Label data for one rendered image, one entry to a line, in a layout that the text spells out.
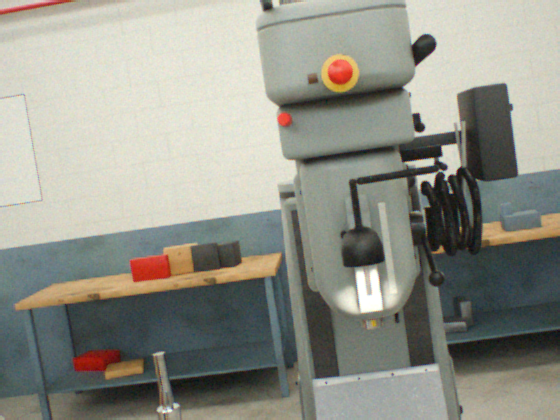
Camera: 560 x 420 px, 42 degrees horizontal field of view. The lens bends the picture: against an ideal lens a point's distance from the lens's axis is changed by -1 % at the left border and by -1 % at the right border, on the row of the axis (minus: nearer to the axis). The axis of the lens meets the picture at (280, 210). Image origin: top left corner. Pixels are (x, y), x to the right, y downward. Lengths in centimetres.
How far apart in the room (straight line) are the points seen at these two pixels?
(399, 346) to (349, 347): 12
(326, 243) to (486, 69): 450
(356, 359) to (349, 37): 93
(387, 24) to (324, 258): 44
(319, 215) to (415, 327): 60
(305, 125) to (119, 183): 461
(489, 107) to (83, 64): 461
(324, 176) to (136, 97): 455
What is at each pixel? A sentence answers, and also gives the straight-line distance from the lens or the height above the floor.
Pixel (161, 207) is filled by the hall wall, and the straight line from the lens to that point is 582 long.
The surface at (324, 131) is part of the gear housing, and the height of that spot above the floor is 167.
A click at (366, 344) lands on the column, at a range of 190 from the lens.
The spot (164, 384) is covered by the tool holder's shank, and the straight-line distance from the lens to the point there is 154.
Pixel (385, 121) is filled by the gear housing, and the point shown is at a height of 167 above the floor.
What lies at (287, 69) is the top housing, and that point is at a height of 178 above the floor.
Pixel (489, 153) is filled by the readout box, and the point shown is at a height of 158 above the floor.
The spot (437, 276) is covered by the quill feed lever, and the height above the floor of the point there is 139.
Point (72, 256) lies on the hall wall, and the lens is 605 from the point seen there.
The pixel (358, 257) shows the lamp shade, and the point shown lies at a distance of 125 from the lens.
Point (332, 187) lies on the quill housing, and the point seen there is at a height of 157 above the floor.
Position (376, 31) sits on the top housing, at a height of 182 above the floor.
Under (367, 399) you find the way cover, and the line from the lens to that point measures 190.
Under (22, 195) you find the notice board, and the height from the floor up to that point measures 159.
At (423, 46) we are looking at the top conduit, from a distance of 128.
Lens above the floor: 165
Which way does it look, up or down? 5 degrees down
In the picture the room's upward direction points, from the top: 9 degrees counter-clockwise
